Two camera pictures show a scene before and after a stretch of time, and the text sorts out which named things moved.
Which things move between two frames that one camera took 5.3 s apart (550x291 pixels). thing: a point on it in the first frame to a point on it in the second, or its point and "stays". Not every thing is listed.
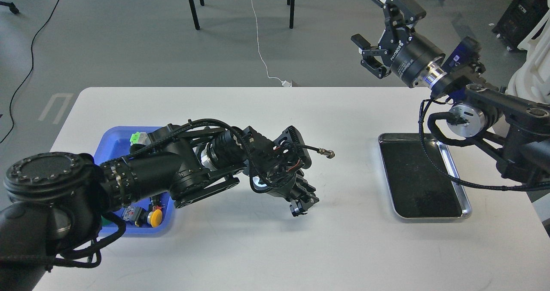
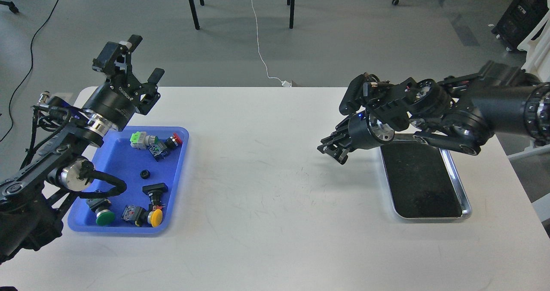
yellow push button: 154,218 stays
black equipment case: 528,4 stays
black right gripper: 409,53 to 362,132
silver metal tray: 418,189 stays
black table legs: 195,15 stays
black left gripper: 296,189 to 116,101
